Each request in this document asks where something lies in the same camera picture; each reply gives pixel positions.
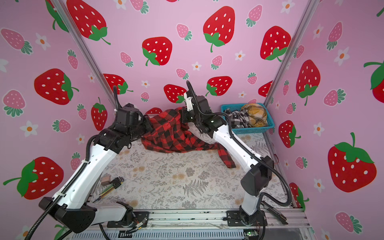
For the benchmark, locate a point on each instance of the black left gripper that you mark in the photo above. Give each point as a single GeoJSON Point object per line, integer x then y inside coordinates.
{"type": "Point", "coordinates": [147, 124]}

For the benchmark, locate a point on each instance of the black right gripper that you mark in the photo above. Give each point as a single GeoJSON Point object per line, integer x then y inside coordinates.
{"type": "Point", "coordinates": [183, 112]}

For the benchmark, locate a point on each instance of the red black plaid shirt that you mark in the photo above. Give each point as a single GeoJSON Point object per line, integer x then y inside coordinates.
{"type": "Point", "coordinates": [170, 135]}

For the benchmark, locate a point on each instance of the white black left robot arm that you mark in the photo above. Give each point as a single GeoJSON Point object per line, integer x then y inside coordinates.
{"type": "Point", "coordinates": [69, 205]}

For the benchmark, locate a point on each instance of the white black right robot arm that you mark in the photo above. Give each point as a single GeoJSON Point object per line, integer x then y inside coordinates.
{"type": "Point", "coordinates": [258, 170]}

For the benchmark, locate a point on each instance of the black white plaid shirt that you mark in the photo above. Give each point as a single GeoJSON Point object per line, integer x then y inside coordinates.
{"type": "Point", "coordinates": [238, 119]}

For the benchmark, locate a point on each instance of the teal plastic laundry basket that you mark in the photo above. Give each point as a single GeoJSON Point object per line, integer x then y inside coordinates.
{"type": "Point", "coordinates": [237, 107]}

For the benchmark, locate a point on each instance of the yellow plaid shirt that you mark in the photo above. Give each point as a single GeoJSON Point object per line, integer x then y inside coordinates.
{"type": "Point", "coordinates": [258, 115]}

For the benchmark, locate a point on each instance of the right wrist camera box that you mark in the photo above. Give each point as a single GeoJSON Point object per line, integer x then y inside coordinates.
{"type": "Point", "coordinates": [196, 105]}

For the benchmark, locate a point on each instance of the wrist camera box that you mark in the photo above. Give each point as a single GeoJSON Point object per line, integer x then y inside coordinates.
{"type": "Point", "coordinates": [128, 116]}
{"type": "Point", "coordinates": [196, 105]}

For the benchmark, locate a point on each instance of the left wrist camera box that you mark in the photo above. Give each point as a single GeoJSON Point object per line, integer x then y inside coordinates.
{"type": "Point", "coordinates": [128, 116]}

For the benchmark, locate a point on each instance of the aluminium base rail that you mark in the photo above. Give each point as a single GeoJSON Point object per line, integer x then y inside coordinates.
{"type": "Point", "coordinates": [220, 224]}

